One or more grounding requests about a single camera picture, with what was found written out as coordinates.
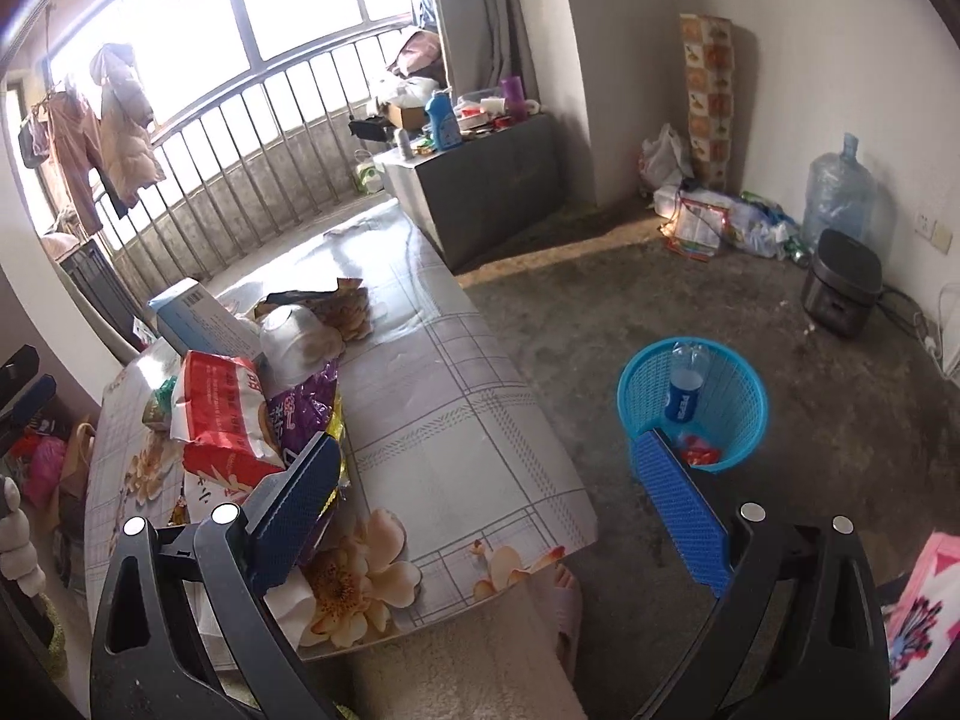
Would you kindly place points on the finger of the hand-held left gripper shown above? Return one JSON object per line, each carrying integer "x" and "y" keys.
{"x": 26, "y": 394}

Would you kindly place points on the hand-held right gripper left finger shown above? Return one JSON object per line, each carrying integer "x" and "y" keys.
{"x": 294, "y": 514}

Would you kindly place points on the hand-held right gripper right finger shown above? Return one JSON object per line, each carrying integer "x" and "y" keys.
{"x": 681, "y": 514}

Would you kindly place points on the blue plastic waste basket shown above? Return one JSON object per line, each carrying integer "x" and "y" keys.
{"x": 731, "y": 397}

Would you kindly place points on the blue medicine box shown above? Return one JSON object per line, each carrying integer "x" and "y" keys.
{"x": 196, "y": 319}

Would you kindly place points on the person's left hand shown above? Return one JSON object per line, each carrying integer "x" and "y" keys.
{"x": 11, "y": 540}

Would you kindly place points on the red wrapper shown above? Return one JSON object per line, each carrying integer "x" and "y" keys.
{"x": 697, "y": 454}

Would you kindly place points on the pink plastic bag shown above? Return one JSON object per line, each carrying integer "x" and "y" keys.
{"x": 45, "y": 461}

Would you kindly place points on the tan bag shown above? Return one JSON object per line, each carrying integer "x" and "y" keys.
{"x": 76, "y": 457}

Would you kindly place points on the white tissue paper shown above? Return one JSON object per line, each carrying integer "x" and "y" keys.
{"x": 289, "y": 604}

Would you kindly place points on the purple snack packet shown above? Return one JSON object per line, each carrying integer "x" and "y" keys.
{"x": 304, "y": 405}

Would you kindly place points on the red and white packet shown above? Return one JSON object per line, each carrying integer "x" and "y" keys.
{"x": 219, "y": 416}

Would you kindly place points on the dark crate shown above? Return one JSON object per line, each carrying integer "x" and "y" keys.
{"x": 97, "y": 292}

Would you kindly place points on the clear plastic bottle blue label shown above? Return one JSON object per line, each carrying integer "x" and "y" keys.
{"x": 686, "y": 384}

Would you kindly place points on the green packet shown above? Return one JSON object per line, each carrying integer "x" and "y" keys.
{"x": 157, "y": 403}

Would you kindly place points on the pink slipper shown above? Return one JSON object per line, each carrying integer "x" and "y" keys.
{"x": 566, "y": 607}

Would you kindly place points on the floral plastic tablecloth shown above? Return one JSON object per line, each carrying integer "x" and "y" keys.
{"x": 450, "y": 397}

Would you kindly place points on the cream fuzzy cloth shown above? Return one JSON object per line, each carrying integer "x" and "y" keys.
{"x": 457, "y": 664}

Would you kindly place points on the hanging pink garment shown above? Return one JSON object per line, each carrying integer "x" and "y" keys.
{"x": 71, "y": 154}

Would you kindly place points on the pink printed bag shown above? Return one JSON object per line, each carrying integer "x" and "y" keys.
{"x": 924, "y": 604}

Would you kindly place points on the hanging cream padded jacket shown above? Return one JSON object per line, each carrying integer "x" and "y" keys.
{"x": 126, "y": 131}

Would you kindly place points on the black rice cooker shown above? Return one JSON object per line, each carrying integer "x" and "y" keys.
{"x": 840, "y": 281}

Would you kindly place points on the pile of packets and bottles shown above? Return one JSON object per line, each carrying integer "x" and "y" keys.
{"x": 724, "y": 223}

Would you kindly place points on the metal window railing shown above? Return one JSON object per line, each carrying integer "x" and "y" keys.
{"x": 247, "y": 142}

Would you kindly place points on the white and green bag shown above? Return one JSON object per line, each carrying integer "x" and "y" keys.
{"x": 367, "y": 177}

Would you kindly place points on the large clear water jug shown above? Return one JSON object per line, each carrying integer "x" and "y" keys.
{"x": 836, "y": 191}

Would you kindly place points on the white plastic bag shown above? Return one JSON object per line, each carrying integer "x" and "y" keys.
{"x": 664, "y": 154}

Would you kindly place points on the grey cabinet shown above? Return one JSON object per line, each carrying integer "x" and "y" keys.
{"x": 487, "y": 180}

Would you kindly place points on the silver can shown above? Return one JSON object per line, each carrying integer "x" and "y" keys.
{"x": 405, "y": 141}

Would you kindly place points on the cardboard box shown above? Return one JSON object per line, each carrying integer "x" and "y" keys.
{"x": 405, "y": 114}

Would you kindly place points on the blue detergent bottle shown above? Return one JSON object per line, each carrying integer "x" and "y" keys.
{"x": 442, "y": 120}

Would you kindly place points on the purple cup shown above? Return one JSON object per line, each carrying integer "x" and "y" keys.
{"x": 512, "y": 96}

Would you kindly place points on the grey curtain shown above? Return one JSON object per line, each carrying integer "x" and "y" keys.
{"x": 469, "y": 11}

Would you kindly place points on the wall socket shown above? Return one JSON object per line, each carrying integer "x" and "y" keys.
{"x": 930, "y": 229}

